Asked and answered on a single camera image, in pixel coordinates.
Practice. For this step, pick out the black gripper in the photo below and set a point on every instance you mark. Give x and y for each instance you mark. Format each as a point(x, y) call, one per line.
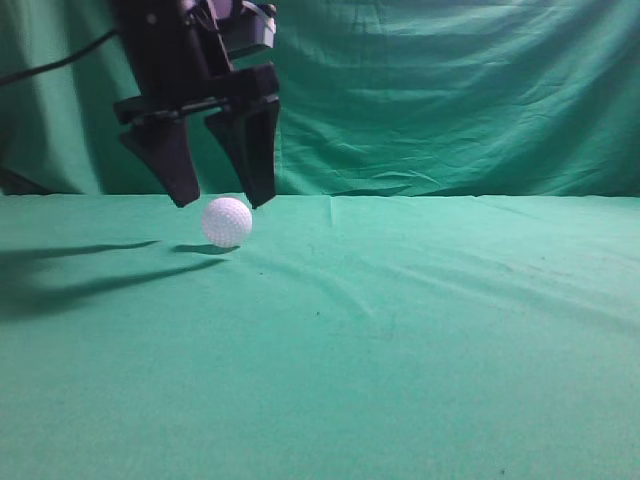
point(179, 61)

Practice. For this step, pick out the white dimpled golf ball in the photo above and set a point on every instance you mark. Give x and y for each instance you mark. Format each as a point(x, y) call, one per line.
point(227, 222)

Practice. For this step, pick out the green backdrop curtain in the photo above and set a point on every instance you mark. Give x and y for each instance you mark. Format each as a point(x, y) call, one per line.
point(409, 98)

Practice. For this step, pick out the green table cloth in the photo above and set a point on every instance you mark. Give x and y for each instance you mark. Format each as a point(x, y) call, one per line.
point(348, 338)

